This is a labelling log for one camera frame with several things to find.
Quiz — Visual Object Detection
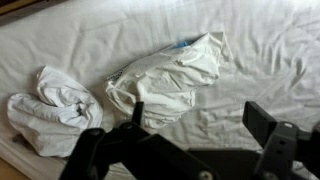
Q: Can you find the white bed sheet mattress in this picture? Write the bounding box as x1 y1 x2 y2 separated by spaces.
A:
0 0 320 180

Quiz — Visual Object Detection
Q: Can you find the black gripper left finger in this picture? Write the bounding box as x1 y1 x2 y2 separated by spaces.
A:
59 102 220 180

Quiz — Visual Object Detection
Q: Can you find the white shirt with blue lining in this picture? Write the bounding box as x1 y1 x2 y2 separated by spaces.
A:
104 32 231 129

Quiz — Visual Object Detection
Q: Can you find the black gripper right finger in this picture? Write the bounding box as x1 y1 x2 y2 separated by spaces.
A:
242 101 320 180

